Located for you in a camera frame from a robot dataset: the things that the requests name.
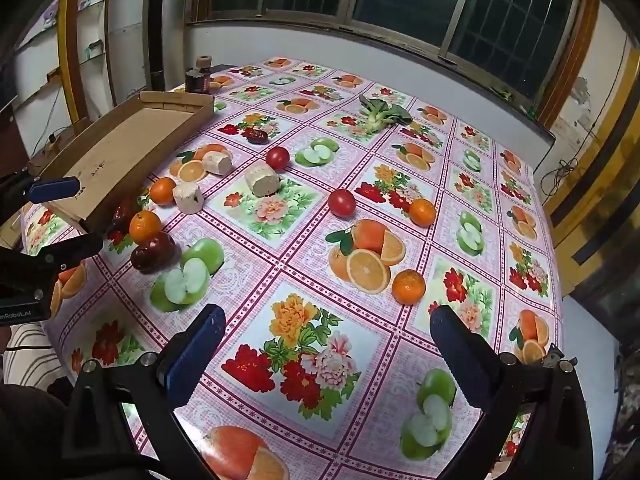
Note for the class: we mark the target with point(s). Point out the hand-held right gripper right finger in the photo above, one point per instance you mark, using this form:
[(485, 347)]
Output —
[(457, 355)]

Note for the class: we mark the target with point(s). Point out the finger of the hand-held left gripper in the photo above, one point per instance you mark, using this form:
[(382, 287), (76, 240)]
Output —
[(65, 252), (52, 189)]

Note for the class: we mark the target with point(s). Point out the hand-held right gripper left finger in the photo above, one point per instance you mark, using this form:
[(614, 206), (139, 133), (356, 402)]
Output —
[(197, 355)]

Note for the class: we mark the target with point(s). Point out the orange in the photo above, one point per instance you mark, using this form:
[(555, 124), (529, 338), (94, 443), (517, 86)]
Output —
[(408, 286), (163, 191), (422, 211), (145, 226)]

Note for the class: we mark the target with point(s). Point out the shallow cardboard box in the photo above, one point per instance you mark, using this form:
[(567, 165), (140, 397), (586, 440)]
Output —
[(125, 145)]

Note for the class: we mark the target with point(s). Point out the dark red apple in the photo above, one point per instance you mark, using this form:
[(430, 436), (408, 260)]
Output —
[(152, 251)]

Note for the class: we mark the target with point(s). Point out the white yam piece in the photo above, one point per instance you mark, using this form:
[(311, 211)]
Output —
[(217, 162), (261, 179), (187, 197)]

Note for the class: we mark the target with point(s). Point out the red tomato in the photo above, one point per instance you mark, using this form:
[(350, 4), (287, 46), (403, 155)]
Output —
[(277, 158), (341, 202)]

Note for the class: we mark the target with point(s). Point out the striped white cloth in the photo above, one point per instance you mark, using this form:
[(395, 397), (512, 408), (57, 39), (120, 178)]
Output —
[(27, 355)]

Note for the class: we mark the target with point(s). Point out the brown television cabinet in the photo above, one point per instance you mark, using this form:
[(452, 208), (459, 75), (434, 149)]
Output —
[(12, 135)]

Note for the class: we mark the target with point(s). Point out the dark red jujube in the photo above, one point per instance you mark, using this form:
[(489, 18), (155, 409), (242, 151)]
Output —
[(122, 212)]

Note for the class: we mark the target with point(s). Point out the black television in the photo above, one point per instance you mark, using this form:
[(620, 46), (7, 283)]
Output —
[(5, 85)]

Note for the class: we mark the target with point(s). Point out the fruit flower printed tablecloth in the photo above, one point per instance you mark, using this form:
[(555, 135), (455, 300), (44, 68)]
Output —
[(310, 260)]

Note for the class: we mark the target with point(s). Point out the dark jar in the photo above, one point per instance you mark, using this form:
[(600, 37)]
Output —
[(196, 82)]

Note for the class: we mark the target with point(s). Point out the brown tape roll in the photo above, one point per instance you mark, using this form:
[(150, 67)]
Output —
[(203, 61)]

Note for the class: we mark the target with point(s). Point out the wrinkled red date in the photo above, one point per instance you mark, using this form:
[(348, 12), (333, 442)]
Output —
[(256, 135)]

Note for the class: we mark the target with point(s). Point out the yellow black wooden furniture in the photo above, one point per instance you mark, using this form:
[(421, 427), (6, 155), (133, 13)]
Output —
[(600, 170)]

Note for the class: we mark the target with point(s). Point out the green bok choy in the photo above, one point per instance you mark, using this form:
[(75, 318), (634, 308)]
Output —
[(382, 112)]

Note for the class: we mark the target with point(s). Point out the yellow post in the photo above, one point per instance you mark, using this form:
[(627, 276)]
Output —
[(66, 50)]

